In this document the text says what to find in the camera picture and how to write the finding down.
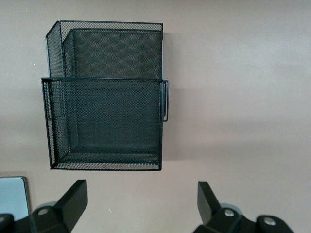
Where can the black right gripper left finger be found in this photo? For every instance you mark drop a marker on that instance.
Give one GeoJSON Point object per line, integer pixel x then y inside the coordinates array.
{"type": "Point", "coordinates": [70, 204]}

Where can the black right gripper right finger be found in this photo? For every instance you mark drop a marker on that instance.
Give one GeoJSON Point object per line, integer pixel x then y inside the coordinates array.
{"type": "Point", "coordinates": [209, 206]}

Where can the silver closed laptop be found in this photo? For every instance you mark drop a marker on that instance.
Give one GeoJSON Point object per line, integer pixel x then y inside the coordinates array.
{"type": "Point", "coordinates": [12, 196]}

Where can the black mesh two-tier tray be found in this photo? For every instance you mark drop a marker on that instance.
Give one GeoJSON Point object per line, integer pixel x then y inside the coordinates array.
{"type": "Point", "coordinates": [109, 109]}

